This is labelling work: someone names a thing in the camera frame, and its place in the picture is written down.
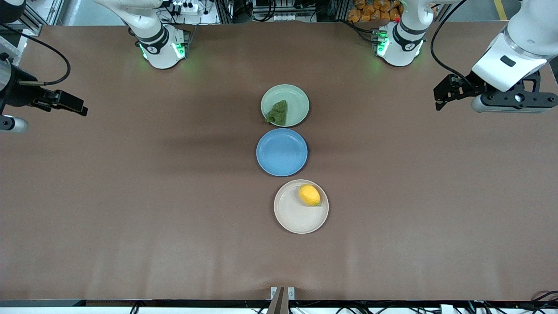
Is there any green lettuce leaf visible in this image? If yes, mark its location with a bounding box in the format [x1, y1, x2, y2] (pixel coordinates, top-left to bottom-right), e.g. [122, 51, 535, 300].
[265, 99, 288, 126]

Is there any yellow lemon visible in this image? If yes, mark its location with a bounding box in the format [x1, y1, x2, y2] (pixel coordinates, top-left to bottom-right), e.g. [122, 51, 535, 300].
[298, 184, 321, 206]

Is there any orange packaged goods pile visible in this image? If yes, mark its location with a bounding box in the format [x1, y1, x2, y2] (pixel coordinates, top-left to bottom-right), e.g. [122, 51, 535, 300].
[347, 0, 401, 23]

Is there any white power strip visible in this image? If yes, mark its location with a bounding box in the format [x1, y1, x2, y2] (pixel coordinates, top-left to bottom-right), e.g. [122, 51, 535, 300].
[172, 1, 200, 14]

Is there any green round plate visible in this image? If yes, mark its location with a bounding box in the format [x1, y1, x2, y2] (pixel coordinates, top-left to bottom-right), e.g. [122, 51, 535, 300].
[260, 84, 310, 127]

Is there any blue round plate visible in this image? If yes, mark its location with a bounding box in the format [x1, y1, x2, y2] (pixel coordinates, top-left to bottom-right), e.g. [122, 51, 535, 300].
[256, 128, 308, 177]

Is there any dark equipment rack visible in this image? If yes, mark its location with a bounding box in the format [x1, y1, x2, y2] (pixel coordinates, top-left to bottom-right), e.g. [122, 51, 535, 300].
[218, 0, 349, 23]

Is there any beige round plate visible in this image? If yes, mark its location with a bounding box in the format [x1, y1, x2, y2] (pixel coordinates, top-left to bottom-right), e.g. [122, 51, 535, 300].
[273, 179, 329, 235]

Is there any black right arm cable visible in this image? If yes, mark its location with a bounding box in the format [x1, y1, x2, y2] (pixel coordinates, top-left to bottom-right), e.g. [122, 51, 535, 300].
[0, 23, 71, 86]

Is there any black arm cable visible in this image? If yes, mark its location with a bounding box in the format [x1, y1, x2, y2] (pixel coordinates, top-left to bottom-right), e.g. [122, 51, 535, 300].
[0, 23, 71, 86]
[430, 0, 476, 88]

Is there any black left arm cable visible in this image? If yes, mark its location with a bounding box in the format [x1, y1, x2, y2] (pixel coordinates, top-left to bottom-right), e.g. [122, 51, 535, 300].
[430, 0, 476, 88]

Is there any aluminium frame profile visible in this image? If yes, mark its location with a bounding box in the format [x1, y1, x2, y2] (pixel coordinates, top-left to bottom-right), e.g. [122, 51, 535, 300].
[17, 0, 66, 36]

